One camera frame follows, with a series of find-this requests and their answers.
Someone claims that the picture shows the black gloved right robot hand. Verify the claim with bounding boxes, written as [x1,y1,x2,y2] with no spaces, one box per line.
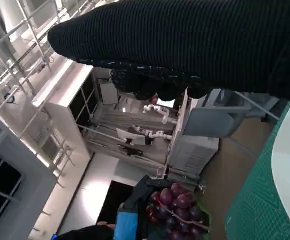
[47,0,290,105]

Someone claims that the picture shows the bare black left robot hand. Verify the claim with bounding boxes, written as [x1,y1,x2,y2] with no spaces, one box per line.
[59,174,175,240]

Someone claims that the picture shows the purple toy grape bunch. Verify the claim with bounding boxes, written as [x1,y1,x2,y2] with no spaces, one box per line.
[144,182,212,240]

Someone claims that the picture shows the black screen panel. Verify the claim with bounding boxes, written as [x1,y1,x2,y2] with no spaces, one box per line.
[94,179,135,226]

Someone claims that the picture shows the grey office chair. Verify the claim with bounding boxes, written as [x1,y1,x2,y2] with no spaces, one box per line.
[182,87,278,158]

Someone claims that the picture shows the white curved monitor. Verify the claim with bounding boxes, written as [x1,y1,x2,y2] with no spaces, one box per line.
[116,127,147,146]

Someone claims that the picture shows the white mesh cabinet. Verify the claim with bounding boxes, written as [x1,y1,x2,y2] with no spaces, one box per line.
[168,87,220,177]

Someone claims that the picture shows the grey workbench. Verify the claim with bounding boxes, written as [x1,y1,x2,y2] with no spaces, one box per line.
[88,109,178,166]

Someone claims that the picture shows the green cutting mat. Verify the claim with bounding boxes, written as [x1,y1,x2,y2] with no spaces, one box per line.
[223,101,290,240]

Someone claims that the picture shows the white shelf cabinet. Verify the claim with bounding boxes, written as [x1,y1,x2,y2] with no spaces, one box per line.
[32,59,105,161]

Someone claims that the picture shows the metal scaffold frame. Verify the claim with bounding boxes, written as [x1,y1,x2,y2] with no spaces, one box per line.
[0,0,98,191]

